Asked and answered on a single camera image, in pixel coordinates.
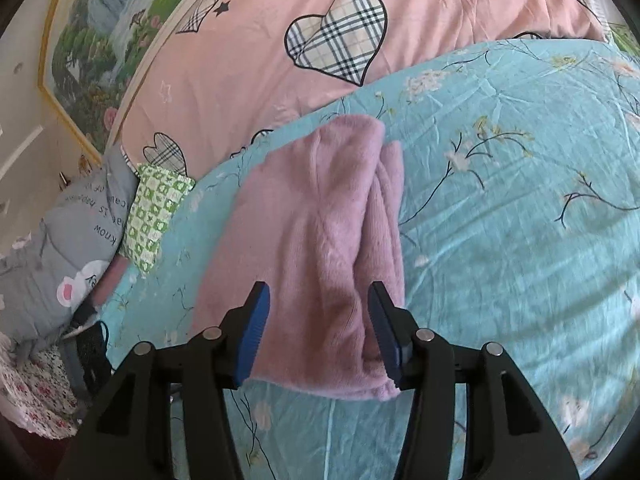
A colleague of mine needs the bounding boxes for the purple knit sweater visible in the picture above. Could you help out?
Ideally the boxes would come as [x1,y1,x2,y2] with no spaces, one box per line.
[191,115,405,401]

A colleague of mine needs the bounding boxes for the pink pillow under comforter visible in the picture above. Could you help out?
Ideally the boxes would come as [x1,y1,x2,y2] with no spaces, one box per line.
[89,255,129,308]

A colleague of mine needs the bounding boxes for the green checkered small pillow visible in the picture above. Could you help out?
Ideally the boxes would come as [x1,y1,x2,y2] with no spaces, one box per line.
[122,164,195,274]

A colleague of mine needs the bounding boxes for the grey cartoon print comforter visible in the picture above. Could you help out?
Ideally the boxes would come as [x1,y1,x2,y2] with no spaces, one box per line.
[1,143,138,359]

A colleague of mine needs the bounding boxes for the turquoise floral quilt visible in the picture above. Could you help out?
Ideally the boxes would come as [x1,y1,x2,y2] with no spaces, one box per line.
[101,39,639,478]

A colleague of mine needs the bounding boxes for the pink heart-print duvet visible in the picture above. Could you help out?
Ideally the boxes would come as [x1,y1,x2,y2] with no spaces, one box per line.
[120,0,608,179]

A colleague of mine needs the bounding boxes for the framed landscape painting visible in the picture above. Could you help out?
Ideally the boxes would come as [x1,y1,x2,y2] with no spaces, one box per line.
[38,0,182,156]

